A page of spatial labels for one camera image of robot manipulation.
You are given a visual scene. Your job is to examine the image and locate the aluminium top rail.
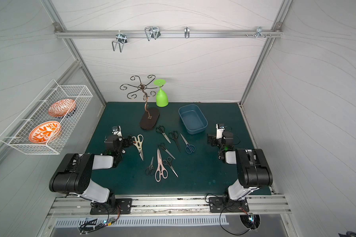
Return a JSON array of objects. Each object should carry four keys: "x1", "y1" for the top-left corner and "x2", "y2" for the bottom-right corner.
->
[{"x1": 55, "y1": 29, "x2": 283, "y2": 39}]

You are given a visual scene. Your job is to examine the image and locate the metal double hook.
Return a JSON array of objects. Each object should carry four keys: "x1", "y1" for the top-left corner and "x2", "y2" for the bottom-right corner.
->
[
  {"x1": 144, "y1": 26, "x2": 161, "y2": 41},
  {"x1": 112, "y1": 32, "x2": 128, "y2": 52}
]

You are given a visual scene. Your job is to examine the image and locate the white wire basket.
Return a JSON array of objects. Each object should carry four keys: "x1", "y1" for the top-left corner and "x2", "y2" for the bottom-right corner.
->
[{"x1": 0, "y1": 80, "x2": 93, "y2": 155}]

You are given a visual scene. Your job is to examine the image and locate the orange patterned bowl upper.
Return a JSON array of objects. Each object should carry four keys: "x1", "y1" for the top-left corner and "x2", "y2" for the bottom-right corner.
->
[{"x1": 48, "y1": 99, "x2": 77, "y2": 119}]

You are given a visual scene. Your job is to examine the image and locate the pink handled scissors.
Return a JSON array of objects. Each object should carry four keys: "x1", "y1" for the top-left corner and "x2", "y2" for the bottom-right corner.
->
[{"x1": 155, "y1": 149, "x2": 168, "y2": 182}]

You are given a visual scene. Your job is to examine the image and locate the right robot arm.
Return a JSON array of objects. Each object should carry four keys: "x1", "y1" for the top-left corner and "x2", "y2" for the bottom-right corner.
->
[{"x1": 207, "y1": 131, "x2": 273, "y2": 203}]

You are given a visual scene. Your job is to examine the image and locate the blue handled scissors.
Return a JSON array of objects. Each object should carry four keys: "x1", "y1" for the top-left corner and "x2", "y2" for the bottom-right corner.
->
[{"x1": 180, "y1": 134, "x2": 196, "y2": 154}]

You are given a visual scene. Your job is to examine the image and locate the green table mat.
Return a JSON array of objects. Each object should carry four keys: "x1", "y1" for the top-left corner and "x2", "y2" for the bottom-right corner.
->
[{"x1": 82, "y1": 101, "x2": 272, "y2": 196}]

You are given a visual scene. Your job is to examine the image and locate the copper cup holder stand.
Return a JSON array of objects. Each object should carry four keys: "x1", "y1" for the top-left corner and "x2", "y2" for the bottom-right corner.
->
[{"x1": 120, "y1": 75, "x2": 160, "y2": 130}]

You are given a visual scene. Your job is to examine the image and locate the small black scissors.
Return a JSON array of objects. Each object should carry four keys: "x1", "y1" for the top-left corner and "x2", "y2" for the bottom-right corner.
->
[{"x1": 145, "y1": 157, "x2": 154, "y2": 175}]

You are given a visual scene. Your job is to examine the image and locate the orange patterned plate lower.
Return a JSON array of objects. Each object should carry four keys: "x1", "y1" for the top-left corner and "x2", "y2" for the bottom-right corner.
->
[{"x1": 28, "y1": 120, "x2": 61, "y2": 144}]

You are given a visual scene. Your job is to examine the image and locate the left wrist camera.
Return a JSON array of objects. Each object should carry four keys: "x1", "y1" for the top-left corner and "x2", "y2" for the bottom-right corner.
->
[{"x1": 112, "y1": 126, "x2": 123, "y2": 137}]

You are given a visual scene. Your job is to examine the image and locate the metal hook right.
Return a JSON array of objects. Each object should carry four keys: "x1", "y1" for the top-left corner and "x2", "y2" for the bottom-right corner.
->
[{"x1": 245, "y1": 27, "x2": 272, "y2": 39}]

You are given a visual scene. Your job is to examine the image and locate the cream handled kitchen scissors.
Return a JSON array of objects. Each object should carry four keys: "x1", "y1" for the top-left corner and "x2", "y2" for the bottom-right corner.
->
[{"x1": 132, "y1": 134, "x2": 144, "y2": 161}]

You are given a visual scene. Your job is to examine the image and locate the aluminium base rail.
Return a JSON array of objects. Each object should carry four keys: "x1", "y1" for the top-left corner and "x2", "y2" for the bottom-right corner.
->
[{"x1": 47, "y1": 195, "x2": 292, "y2": 218}]

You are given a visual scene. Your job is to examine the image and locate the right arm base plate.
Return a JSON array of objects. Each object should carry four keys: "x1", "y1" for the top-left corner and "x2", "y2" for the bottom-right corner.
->
[{"x1": 206, "y1": 197, "x2": 249, "y2": 213}]

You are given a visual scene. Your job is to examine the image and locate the metal double hook middle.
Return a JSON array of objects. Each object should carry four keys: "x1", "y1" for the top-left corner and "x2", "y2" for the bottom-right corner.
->
[{"x1": 144, "y1": 26, "x2": 161, "y2": 41}]

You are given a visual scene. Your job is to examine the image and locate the metal single hook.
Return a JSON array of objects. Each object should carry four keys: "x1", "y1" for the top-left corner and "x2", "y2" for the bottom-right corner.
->
[{"x1": 184, "y1": 27, "x2": 190, "y2": 39}]

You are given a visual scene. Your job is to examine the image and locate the green plastic goblet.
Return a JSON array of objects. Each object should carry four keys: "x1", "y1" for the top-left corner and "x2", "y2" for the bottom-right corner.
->
[{"x1": 153, "y1": 79, "x2": 169, "y2": 107}]

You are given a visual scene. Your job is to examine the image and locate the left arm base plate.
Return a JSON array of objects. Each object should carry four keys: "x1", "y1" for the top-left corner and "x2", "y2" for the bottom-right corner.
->
[{"x1": 90, "y1": 198, "x2": 133, "y2": 215}]

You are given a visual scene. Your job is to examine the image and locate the blue plastic storage box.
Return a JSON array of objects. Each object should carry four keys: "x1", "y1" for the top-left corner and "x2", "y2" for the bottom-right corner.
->
[{"x1": 179, "y1": 104, "x2": 208, "y2": 135}]

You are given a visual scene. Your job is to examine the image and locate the metal double hook left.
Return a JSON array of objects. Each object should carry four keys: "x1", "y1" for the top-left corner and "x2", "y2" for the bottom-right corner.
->
[{"x1": 112, "y1": 32, "x2": 128, "y2": 52}]

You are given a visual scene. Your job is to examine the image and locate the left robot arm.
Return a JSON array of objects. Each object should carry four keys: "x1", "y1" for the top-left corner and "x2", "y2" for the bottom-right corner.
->
[{"x1": 49, "y1": 135, "x2": 135, "y2": 214}]

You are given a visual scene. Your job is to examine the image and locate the white vent grille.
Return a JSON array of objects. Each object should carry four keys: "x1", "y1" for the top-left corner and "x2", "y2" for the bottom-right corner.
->
[{"x1": 54, "y1": 215, "x2": 229, "y2": 228}]

